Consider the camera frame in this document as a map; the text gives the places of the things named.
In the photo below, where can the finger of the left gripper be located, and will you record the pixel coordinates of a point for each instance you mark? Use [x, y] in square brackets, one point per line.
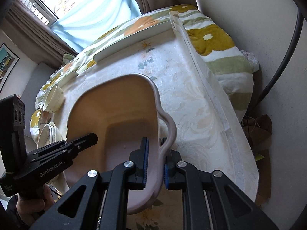
[76, 144]

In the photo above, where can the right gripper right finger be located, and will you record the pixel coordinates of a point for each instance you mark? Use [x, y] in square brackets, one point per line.
[183, 176]

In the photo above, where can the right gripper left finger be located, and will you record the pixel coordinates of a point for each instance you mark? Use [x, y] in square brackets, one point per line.
[116, 184]

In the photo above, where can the beige plastic basin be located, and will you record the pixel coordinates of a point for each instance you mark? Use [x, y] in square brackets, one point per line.
[121, 112]

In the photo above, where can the cream ceramic bowl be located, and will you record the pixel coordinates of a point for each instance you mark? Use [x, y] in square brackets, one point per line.
[54, 99]

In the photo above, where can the large white plate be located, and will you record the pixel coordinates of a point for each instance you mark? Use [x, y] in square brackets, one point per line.
[132, 39]
[66, 78]

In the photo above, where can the person's left hand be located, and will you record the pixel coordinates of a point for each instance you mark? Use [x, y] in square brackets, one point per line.
[26, 208]

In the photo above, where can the cream floral tablecloth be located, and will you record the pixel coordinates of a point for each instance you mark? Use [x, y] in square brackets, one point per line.
[209, 135]

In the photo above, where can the grey headboard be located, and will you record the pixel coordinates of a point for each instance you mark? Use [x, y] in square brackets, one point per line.
[39, 77]

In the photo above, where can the framed harbour picture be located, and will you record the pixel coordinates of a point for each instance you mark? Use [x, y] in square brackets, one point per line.
[8, 61]

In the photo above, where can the floral striped quilt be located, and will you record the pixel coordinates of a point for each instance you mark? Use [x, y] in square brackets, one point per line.
[216, 50]

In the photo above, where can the blue window cloth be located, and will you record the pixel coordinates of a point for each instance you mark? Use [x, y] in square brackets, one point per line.
[91, 19]

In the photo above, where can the cardboard clutter by wall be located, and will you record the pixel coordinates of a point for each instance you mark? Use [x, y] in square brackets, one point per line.
[258, 132]

